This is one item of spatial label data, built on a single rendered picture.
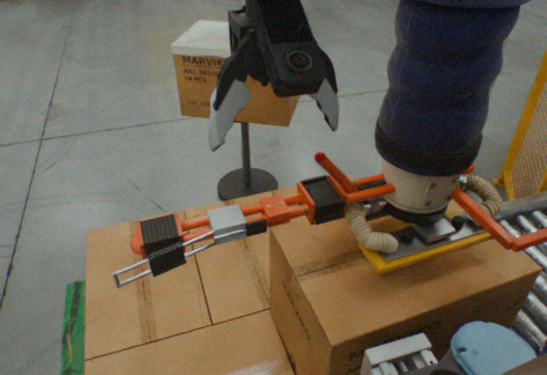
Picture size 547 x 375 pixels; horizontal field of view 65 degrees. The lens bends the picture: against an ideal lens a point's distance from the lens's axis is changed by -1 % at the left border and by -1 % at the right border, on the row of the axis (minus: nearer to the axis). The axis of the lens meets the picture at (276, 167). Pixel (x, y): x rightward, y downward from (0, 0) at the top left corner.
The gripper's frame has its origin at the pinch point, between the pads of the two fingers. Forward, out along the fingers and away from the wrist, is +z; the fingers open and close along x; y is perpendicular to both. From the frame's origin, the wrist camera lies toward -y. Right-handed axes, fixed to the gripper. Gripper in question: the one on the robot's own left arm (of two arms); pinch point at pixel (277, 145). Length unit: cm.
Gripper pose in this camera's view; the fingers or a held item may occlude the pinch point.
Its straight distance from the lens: 51.1
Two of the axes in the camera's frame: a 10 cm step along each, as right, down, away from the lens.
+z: 0.0, 8.1, 5.9
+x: -9.6, 1.7, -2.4
